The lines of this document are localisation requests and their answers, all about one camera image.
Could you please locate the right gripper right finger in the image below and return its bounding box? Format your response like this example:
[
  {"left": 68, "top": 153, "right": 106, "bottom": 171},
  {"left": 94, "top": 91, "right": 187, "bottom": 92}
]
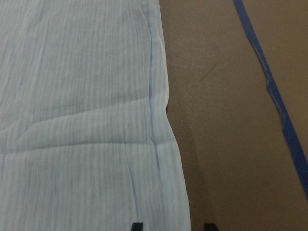
[{"left": 204, "top": 223, "right": 217, "bottom": 231}]

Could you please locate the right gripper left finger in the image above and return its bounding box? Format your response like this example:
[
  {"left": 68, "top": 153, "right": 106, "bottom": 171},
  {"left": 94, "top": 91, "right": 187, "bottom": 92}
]
[{"left": 131, "top": 222, "right": 143, "bottom": 231}]

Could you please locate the light blue button-up shirt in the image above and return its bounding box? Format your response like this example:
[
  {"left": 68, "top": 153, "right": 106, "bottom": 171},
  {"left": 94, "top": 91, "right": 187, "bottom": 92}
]
[{"left": 0, "top": 0, "right": 191, "bottom": 231}]

